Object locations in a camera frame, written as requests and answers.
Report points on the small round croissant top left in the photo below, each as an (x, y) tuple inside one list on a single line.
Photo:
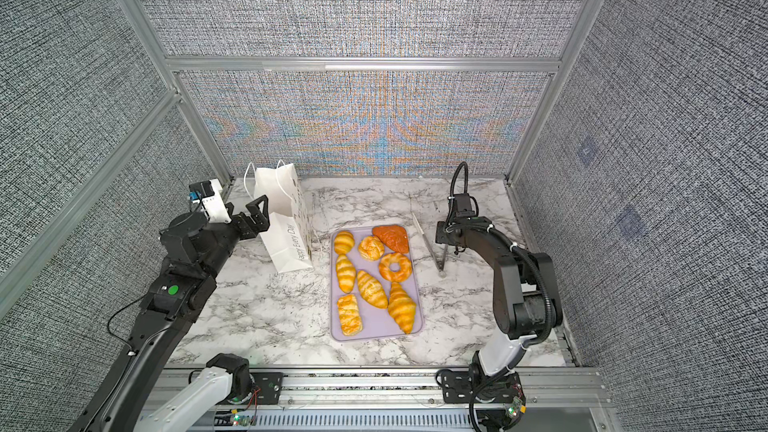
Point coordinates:
[(343, 242)]

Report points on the rectangular flaky pastry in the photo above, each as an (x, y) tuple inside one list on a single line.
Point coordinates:
[(349, 315)]

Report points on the croissant centre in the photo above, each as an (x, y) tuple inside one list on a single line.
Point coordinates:
[(371, 290)]

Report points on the large croissant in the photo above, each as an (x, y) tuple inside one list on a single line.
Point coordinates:
[(402, 308)]

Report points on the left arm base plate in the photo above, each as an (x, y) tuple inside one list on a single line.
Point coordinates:
[(255, 388)]

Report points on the reddish brown triangular bread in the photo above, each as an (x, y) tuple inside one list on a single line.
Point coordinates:
[(393, 237)]

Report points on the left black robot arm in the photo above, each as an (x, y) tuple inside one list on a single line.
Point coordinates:
[(196, 251)]

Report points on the aluminium front rail frame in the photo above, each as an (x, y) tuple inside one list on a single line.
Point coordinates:
[(386, 398)]

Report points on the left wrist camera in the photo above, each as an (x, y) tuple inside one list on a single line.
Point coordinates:
[(206, 196)]

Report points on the round flaky bun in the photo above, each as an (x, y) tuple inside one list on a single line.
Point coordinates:
[(371, 248)]

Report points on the croissant left middle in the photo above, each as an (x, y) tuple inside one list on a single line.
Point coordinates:
[(346, 274)]

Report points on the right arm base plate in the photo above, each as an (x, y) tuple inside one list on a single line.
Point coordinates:
[(458, 386)]

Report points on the glazed ring donut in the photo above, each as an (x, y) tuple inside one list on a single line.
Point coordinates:
[(395, 267)]

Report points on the white paper gift bag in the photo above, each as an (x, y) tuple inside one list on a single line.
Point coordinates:
[(288, 239)]

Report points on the lavender plastic tray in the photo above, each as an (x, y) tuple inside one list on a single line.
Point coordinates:
[(377, 323)]

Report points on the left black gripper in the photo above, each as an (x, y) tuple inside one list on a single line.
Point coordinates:
[(262, 224)]

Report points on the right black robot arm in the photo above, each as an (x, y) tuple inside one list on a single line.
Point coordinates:
[(525, 298)]

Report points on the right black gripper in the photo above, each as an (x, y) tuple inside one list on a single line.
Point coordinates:
[(441, 229)]

